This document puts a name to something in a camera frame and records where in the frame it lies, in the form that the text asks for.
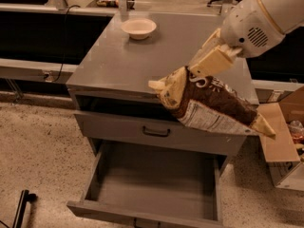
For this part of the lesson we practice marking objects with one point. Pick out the black stand on floor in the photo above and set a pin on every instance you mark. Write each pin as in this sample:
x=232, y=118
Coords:
x=25, y=198

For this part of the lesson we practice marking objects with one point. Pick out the grey drawer cabinet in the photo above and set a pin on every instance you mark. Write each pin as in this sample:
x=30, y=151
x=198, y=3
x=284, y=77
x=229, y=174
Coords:
x=113, y=77

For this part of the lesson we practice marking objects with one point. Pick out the brown chip bag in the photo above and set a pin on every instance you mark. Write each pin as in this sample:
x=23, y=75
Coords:
x=208, y=104

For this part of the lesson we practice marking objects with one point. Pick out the red packaged item in box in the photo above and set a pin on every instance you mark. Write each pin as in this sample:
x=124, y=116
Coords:
x=296, y=129

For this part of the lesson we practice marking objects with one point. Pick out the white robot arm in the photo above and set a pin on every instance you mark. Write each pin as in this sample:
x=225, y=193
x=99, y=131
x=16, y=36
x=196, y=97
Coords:
x=251, y=28

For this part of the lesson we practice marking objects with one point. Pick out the black drawer handle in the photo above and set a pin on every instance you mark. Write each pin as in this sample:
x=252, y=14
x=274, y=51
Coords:
x=156, y=133

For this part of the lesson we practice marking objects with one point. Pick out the white bowl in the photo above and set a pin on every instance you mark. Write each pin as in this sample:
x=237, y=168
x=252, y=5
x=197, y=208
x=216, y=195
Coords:
x=138, y=28

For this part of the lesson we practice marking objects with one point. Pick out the cardboard box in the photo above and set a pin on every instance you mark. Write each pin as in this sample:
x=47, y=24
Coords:
x=286, y=167

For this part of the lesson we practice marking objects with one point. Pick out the grey middle drawer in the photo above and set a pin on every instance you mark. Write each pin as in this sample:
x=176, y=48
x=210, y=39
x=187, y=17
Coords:
x=127, y=129

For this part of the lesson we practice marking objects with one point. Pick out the grey open bottom drawer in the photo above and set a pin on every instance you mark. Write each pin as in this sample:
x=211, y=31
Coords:
x=151, y=187

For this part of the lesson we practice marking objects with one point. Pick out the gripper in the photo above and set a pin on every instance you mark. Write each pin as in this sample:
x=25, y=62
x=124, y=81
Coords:
x=248, y=28

